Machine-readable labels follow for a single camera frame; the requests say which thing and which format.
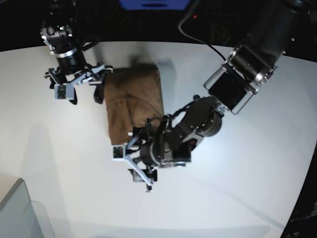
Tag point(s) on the blue box at top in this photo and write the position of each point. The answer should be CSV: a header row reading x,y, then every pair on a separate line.
x,y
154,4

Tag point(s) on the brown t-shirt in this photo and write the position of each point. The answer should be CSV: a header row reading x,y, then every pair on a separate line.
x,y
132,95

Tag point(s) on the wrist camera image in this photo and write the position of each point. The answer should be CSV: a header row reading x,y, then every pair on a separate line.
x,y
60,91
118,152

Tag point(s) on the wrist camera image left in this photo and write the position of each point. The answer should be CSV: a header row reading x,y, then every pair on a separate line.
x,y
60,91

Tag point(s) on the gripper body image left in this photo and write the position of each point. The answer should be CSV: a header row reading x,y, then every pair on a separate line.
x,y
73,70

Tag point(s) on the black power strip red light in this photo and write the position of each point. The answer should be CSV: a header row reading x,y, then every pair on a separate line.
x,y
202,16

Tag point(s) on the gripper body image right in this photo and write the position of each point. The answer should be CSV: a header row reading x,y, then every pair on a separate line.
x,y
143,150

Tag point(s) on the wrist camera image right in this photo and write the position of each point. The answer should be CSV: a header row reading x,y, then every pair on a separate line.
x,y
118,152

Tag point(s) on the black cable image right arm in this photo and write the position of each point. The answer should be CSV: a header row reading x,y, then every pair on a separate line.
x,y
194,31

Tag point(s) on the translucent plastic bin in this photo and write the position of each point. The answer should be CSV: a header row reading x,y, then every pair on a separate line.
x,y
21,217

